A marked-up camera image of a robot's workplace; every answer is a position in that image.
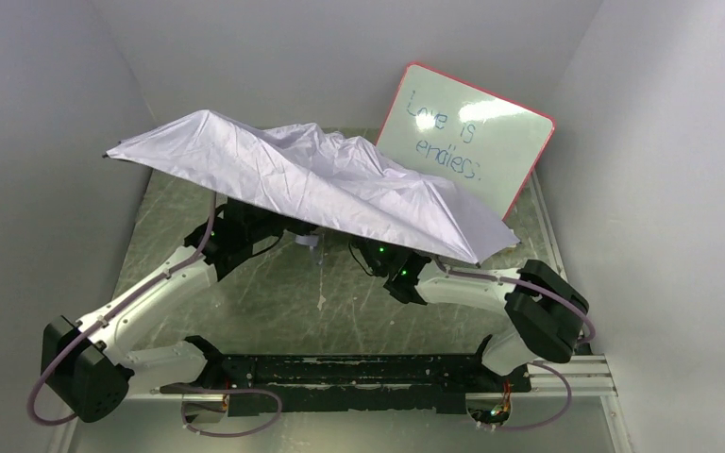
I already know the lilac and black folding umbrella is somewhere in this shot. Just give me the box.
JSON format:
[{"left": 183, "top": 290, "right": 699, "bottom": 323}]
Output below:
[{"left": 108, "top": 109, "right": 518, "bottom": 264}]

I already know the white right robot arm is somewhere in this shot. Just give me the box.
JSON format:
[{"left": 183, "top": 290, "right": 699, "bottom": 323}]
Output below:
[{"left": 348, "top": 238, "right": 596, "bottom": 376}]

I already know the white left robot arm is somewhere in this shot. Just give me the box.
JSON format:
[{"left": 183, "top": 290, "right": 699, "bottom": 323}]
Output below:
[{"left": 26, "top": 200, "right": 316, "bottom": 426}]

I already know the red framed whiteboard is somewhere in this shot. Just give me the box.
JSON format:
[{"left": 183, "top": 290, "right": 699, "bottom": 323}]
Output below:
[{"left": 376, "top": 62, "right": 556, "bottom": 218}]

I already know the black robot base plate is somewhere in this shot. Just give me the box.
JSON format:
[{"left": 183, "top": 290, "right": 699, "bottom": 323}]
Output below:
[{"left": 160, "top": 336, "right": 531, "bottom": 416}]

